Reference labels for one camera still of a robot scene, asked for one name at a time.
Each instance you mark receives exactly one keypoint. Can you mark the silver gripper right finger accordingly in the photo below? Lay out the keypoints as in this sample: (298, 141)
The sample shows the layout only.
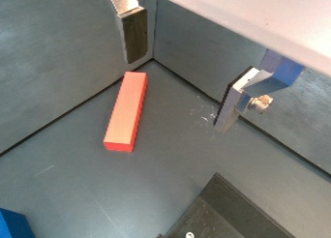
(248, 91)

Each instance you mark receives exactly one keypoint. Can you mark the red rectangular block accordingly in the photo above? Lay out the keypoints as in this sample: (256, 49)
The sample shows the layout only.
(121, 129)

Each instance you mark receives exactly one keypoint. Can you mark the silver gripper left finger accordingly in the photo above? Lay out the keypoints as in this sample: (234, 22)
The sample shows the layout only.
(131, 19)

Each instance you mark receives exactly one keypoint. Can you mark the blue shape sorting board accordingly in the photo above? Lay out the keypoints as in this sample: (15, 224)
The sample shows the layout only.
(13, 225)

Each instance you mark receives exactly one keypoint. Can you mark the black curved fixture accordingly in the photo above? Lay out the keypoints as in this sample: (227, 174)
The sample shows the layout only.
(223, 213)

